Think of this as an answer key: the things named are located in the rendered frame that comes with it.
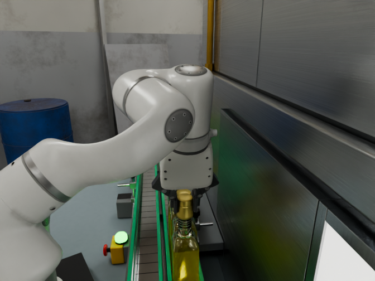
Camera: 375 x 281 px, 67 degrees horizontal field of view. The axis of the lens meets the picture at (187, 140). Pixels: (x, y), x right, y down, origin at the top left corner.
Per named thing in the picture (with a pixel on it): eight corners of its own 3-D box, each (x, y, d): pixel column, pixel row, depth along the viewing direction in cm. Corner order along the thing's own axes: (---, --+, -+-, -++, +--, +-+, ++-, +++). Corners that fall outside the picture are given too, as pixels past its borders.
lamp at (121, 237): (127, 244, 98) (126, 237, 97) (114, 245, 97) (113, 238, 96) (128, 236, 102) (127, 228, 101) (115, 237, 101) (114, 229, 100)
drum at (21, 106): (11, 187, 306) (-9, 101, 275) (71, 172, 341) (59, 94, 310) (19, 215, 256) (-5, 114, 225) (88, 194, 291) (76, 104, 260)
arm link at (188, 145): (212, 115, 52) (211, 128, 54) (164, 117, 51) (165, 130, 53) (221, 137, 46) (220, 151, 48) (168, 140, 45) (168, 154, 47)
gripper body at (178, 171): (211, 124, 54) (207, 169, 60) (157, 126, 52) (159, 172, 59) (220, 147, 47) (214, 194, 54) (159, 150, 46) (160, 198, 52)
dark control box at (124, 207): (135, 218, 125) (134, 201, 122) (117, 219, 124) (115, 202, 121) (136, 208, 132) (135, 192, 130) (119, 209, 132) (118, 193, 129)
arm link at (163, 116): (58, 177, 44) (163, 96, 48) (86, 235, 35) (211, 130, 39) (17, 143, 37) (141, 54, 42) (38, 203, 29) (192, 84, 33)
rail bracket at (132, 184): (137, 204, 112) (135, 174, 108) (119, 205, 112) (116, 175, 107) (138, 199, 116) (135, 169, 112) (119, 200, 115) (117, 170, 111)
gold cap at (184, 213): (194, 219, 59) (194, 200, 57) (177, 220, 58) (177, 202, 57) (191, 209, 62) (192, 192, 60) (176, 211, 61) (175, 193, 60)
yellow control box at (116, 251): (131, 263, 99) (130, 246, 97) (110, 265, 98) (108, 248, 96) (133, 250, 106) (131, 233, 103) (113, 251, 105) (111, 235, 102)
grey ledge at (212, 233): (222, 265, 93) (224, 237, 90) (196, 268, 92) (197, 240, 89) (187, 156, 183) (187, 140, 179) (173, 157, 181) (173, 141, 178)
